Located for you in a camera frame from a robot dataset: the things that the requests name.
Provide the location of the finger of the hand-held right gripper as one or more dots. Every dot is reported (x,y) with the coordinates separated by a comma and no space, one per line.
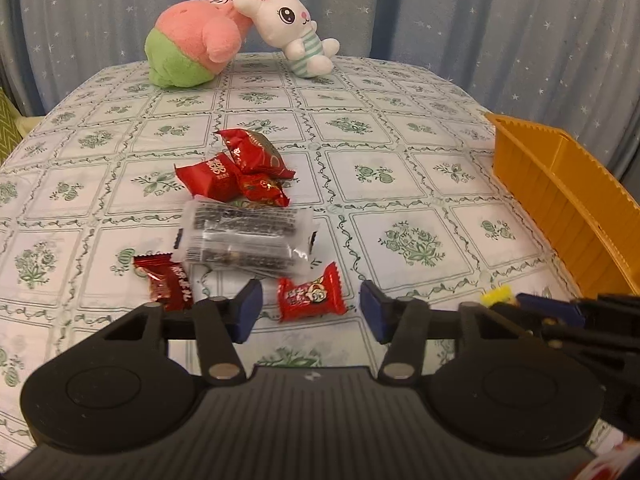
(580,341)
(550,308)

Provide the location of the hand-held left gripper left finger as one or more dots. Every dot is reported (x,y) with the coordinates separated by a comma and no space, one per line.
(248,310)

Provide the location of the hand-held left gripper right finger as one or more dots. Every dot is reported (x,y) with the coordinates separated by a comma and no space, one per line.
(374,312)

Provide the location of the yellow candy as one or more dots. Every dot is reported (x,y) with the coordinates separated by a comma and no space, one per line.
(497,294)

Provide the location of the clear packet dark snack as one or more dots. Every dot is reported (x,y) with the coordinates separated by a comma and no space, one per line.
(245,217)
(250,255)

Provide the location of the red candy cartoon print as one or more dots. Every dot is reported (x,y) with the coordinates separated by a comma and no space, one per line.
(310,297)

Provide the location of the red candy white lettering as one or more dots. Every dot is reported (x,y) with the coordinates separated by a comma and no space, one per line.
(165,282)

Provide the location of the orange plastic tray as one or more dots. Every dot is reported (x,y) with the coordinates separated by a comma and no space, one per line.
(560,195)

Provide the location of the red candy gold print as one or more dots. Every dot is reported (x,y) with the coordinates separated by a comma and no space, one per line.
(262,189)

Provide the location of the red candy white emblem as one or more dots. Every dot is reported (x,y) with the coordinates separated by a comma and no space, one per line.
(212,177)

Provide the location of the large shiny red candy wrapper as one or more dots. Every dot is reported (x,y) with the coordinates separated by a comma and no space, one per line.
(257,152)

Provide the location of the red and white packet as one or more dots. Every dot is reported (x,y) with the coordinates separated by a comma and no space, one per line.
(602,465)

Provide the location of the pink and green plush toy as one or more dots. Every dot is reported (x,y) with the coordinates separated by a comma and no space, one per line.
(200,30)

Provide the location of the pale green sofa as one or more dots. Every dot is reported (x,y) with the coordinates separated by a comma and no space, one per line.
(31,125)

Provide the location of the white rabbit plush toy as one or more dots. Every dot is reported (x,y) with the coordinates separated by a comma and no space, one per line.
(285,15)

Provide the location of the green zigzag cushion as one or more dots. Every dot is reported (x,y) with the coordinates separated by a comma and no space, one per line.
(7,120)

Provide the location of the blue star print curtain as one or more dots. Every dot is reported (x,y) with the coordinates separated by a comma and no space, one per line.
(450,10)

